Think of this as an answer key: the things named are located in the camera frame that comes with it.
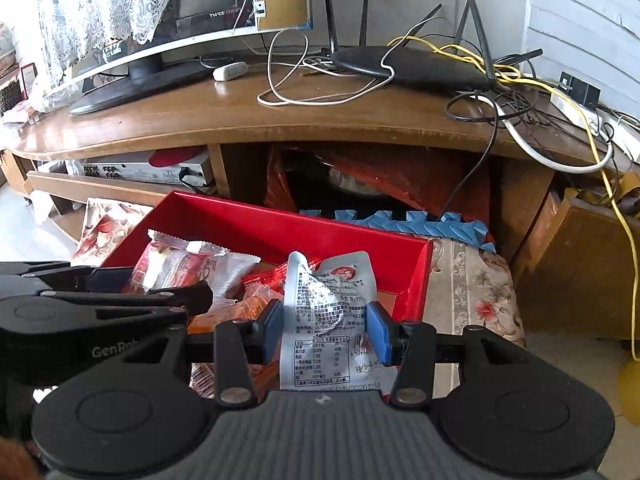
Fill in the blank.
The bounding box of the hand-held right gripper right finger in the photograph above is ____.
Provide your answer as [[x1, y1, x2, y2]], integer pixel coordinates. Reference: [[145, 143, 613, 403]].
[[366, 301, 537, 408]]

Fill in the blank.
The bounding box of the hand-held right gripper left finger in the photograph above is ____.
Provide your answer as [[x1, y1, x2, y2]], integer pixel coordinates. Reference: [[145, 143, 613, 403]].
[[120, 299, 287, 407]]

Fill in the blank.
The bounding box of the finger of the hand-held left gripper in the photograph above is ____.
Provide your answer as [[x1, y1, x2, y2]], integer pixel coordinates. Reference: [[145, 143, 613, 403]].
[[44, 279, 214, 318], [0, 260, 134, 294]]

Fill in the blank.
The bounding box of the clear packet of red snacks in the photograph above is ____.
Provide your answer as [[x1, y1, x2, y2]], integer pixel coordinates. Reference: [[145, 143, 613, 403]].
[[122, 229, 262, 319]]

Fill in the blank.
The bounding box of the silver printed snack packet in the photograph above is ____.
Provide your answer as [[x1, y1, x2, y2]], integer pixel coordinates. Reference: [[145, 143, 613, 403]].
[[279, 251, 379, 392]]

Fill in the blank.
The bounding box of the red cardboard box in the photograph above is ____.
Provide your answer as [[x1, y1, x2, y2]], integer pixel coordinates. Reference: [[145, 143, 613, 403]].
[[100, 190, 435, 402]]

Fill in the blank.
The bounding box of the red floral printed bag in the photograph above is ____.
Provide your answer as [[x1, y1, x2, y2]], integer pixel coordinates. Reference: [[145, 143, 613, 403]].
[[70, 197, 157, 267]]

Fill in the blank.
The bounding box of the red striped snack packet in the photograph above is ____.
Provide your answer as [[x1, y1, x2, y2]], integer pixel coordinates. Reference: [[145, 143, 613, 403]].
[[240, 257, 322, 291]]

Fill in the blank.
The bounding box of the floral cushion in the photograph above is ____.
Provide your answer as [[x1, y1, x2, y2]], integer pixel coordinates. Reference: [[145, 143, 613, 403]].
[[400, 237, 527, 402]]

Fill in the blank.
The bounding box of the silver receiver unit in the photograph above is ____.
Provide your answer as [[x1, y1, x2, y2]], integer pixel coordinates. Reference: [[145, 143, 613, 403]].
[[37, 150, 216, 187]]

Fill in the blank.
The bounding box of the blue foam mat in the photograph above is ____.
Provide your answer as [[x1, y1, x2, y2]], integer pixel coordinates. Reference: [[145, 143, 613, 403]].
[[300, 208, 497, 254]]

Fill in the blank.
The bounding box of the red flat object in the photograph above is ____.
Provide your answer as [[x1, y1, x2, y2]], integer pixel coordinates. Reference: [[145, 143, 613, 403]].
[[149, 146, 209, 169]]

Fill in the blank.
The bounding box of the red plastic bag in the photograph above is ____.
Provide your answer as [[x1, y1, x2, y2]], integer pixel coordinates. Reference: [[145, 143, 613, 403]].
[[265, 147, 497, 222]]

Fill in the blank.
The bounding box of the wooden television cabinet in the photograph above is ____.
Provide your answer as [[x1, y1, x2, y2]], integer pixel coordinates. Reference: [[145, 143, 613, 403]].
[[0, 55, 640, 283]]

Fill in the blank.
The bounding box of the wooden side cabinet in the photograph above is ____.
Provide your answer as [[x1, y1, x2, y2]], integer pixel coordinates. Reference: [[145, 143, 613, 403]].
[[510, 170, 640, 345]]

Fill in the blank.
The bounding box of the red framed plaque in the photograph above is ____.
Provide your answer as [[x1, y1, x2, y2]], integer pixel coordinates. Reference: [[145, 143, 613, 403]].
[[20, 62, 39, 107]]

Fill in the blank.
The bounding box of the white adapter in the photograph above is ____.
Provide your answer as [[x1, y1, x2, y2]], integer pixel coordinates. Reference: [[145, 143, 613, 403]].
[[213, 61, 250, 82]]

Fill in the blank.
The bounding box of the black router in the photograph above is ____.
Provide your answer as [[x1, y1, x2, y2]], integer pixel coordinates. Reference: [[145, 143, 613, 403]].
[[320, 0, 547, 92]]

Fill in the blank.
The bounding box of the white lace cloth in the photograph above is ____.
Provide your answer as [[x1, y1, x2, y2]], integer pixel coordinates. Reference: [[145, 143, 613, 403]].
[[32, 0, 182, 83]]

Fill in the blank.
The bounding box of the white power strip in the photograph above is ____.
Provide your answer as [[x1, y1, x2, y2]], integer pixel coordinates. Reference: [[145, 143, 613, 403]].
[[549, 87, 640, 162]]

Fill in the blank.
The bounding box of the black plug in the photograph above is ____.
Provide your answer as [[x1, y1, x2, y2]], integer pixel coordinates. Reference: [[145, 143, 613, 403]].
[[559, 71, 601, 109]]

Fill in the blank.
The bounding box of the black cable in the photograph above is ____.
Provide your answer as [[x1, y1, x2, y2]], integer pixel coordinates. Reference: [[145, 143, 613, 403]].
[[442, 89, 541, 222]]

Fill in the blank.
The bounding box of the thick white cable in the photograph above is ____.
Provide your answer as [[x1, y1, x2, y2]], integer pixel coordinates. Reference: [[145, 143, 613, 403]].
[[470, 89, 617, 176]]

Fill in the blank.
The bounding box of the thin white cable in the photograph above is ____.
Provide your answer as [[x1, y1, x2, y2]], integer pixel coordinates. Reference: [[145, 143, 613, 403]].
[[257, 27, 401, 107]]

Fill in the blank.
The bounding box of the yellow cable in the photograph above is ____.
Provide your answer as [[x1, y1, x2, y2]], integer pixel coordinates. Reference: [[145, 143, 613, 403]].
[[387, 0, 640, 377]]

